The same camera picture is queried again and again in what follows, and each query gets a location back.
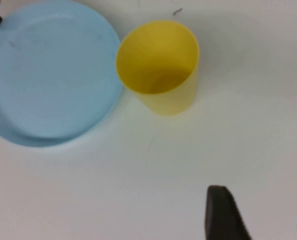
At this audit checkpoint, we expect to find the yellow plastic cup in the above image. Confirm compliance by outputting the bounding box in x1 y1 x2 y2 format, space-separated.
115 19 201 117

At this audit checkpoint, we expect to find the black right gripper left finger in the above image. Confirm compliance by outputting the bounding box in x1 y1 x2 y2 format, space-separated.
204 184 252 240

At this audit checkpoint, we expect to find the light blue round plate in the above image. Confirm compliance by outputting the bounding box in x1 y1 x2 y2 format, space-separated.
0 0 124 149

